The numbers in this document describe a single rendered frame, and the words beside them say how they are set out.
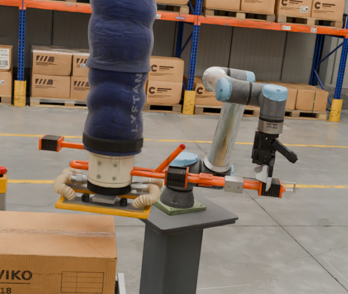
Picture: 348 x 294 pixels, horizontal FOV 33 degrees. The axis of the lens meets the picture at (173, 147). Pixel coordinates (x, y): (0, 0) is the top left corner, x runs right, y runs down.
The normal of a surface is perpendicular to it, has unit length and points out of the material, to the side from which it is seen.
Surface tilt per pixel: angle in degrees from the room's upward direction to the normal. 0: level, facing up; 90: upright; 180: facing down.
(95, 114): 76
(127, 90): 68
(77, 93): 89
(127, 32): 80
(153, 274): 90
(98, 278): 90
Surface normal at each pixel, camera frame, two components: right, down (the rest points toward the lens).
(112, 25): -0.17, -0.06
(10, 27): 0.23, 0.26
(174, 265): 0.55, 0.26
